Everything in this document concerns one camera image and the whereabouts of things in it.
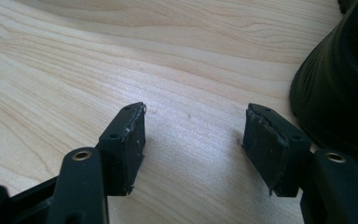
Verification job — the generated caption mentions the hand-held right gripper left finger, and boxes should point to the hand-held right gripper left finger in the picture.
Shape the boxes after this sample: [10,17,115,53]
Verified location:
[98,101,147,197]

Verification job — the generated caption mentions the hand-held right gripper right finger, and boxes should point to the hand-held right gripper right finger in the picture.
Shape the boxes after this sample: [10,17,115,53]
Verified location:
[241,103,312,198]

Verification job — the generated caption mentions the black shoe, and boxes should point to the black shoe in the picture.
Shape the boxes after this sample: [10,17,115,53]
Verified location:
[289,0,358,183]

